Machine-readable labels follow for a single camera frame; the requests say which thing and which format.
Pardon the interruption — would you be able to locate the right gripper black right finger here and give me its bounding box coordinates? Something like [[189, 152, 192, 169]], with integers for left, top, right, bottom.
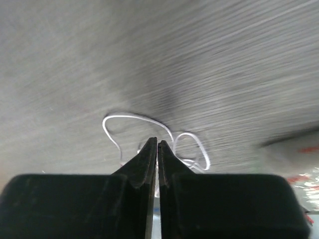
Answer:
[[158, 141, 311, 239]]

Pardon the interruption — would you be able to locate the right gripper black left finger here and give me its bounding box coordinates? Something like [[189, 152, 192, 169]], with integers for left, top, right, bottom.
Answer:
[[0, 137, 158, 239]]

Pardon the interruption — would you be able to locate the stained grey sponge block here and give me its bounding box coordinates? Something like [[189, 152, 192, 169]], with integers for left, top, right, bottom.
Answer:
[[258, 128, 319, 212]]

